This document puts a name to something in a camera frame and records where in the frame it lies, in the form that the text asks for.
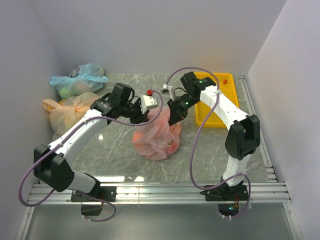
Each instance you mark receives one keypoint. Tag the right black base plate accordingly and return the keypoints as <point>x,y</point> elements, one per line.
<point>226,193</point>

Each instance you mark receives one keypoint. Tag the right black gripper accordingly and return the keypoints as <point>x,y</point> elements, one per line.
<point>176,115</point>

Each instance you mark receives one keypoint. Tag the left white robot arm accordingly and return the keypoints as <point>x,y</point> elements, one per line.
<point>53,162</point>

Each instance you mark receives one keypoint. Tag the aluminium front rail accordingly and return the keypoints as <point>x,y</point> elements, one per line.
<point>163,193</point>

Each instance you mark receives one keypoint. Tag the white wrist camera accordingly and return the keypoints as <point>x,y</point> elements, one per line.
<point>148,103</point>
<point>168,89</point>

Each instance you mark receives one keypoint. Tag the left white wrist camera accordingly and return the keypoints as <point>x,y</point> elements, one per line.
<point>148,103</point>

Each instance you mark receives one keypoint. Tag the blue tied plastic bag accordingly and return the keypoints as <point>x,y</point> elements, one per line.
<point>82,79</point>

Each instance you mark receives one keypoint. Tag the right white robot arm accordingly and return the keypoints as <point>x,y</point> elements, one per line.
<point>244,134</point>

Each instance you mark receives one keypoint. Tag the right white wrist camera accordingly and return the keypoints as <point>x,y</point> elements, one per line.
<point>168,89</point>

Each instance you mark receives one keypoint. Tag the orange tied plastic bag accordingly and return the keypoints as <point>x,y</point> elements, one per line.
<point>65,114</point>

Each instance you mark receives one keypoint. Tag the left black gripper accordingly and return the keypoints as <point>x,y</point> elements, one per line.
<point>141,117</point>

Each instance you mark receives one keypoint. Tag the pink plastic bag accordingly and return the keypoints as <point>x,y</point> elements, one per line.
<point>157,140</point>

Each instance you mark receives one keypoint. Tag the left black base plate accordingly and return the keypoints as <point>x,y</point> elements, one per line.
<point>107,193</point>

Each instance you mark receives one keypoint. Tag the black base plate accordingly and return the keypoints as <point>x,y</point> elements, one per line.
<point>107,193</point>
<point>226,193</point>

